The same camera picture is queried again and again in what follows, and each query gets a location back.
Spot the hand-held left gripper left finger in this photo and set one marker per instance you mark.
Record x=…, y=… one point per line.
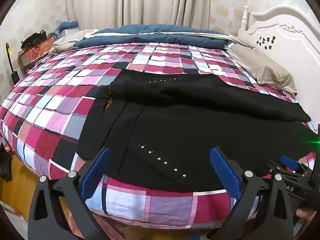
x=96, y=170

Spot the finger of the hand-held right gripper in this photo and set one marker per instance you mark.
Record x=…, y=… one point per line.
x=288, y=162

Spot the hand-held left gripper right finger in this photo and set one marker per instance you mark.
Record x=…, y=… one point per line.
x=226, y=170

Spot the black pants with studs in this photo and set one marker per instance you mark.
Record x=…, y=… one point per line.
x=190, y=120

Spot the person's right hand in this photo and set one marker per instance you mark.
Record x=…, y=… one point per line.
x=305, y=214

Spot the checkered bed sheet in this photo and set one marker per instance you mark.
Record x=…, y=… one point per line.
x=65, y=90

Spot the beige pillow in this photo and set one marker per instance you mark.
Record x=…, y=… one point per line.
x=265, y=67

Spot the white carved headboard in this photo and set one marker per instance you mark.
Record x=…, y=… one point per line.
x=290, y=45

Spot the cluster of dark stickers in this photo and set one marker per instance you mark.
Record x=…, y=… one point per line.
x=266, y=42

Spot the black handheld radio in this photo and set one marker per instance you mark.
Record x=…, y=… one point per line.
x=13, y=73

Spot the orange cardboard box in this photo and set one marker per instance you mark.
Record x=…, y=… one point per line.
x=35, y=53

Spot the black bag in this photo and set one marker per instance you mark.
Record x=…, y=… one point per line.
x=33, y=38

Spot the blue cloth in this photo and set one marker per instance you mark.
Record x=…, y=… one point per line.
x=67, y=26

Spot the blue and beige quilt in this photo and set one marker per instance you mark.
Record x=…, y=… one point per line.
x=155, y=33

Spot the beige curtain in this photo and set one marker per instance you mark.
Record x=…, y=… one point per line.
x=140, y=2

